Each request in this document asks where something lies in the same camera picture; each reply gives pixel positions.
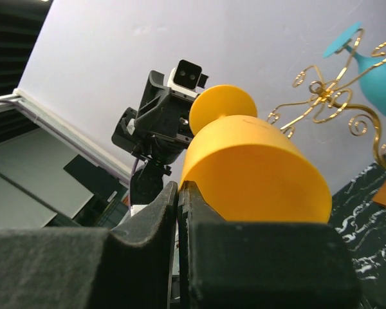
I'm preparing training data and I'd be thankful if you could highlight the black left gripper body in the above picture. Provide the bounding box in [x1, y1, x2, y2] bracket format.
[111, 70, 195, 164]

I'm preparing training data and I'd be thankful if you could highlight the gold wire glass rack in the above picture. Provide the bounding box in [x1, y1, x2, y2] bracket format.
[280, 29, 386, 169]

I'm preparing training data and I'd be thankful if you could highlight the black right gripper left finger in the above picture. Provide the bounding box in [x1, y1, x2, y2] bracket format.
[0, 182, 178, 308]

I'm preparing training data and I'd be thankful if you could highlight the blue wine glass back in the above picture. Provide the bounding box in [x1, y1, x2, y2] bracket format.
[322, 22, 386, 117]

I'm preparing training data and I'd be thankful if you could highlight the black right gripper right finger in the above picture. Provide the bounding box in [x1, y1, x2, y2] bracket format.
[178, 182, 362, 308]

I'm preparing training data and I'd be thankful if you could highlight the yellow wine glass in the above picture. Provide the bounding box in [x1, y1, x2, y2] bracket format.
[181, 85, 332, 223]

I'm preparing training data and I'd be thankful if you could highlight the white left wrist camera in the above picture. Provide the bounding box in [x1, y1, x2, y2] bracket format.
[167, 59, 208, 97]

